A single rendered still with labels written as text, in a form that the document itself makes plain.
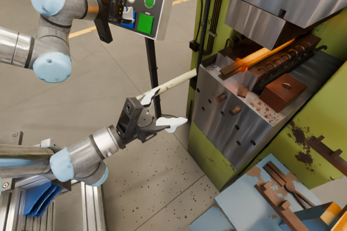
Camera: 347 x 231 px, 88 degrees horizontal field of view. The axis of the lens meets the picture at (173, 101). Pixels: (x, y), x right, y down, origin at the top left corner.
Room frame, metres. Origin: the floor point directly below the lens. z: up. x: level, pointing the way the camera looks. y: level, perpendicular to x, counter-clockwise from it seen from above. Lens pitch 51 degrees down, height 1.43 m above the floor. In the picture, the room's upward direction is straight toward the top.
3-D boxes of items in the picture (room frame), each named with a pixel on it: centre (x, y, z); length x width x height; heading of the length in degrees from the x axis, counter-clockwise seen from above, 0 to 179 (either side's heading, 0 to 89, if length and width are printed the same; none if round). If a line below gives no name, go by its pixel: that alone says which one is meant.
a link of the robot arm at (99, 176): (0.18, 0.26, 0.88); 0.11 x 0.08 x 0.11; 77
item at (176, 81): (0.77, 0.03, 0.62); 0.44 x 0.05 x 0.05; 125
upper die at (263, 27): (0.66, -0.41, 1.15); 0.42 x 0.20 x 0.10; 125
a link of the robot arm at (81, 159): (0.18, 0.25, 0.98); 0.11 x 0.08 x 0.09; 125
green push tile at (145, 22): (0.80, 0.13, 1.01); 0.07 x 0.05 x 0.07; 60
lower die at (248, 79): (0.66, -0.41, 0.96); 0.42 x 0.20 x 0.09; 125
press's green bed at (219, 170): (0.62, -0.45, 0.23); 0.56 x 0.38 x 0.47; 125
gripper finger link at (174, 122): (0.27, 0.01, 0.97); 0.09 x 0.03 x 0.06; 89
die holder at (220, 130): (0.62, -0.45, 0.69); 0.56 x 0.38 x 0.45; 125
